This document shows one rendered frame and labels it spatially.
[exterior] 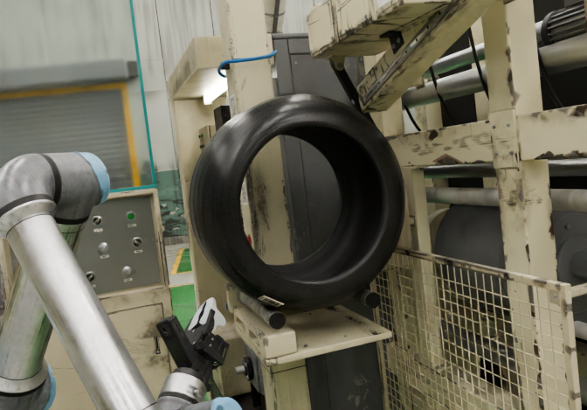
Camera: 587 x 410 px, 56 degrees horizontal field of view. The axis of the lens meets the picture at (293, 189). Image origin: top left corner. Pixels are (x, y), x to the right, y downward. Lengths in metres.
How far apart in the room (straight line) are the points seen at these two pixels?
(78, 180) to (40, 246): 0.18
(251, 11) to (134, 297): 1.09
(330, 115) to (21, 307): 0.87
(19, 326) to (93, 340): 0.41
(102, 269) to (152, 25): 9.11
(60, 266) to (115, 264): 1.13
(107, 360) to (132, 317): 1.16
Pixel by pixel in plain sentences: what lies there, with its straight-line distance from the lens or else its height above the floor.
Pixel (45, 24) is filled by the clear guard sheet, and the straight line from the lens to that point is 2.20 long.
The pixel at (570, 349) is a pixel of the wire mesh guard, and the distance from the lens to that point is 1.29.
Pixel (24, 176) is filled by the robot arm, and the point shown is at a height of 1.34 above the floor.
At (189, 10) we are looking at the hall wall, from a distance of 11.08.
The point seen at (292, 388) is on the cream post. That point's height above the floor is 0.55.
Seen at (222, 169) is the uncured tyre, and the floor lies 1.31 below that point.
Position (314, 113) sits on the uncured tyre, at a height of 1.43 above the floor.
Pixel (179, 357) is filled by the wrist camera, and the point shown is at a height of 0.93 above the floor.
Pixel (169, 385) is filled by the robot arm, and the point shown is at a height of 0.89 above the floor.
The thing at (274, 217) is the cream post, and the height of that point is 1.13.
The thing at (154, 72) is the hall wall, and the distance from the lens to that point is 10.79.
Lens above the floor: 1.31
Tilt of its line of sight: 3 degrees down
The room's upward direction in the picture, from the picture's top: 7 degrees counter-clockwise
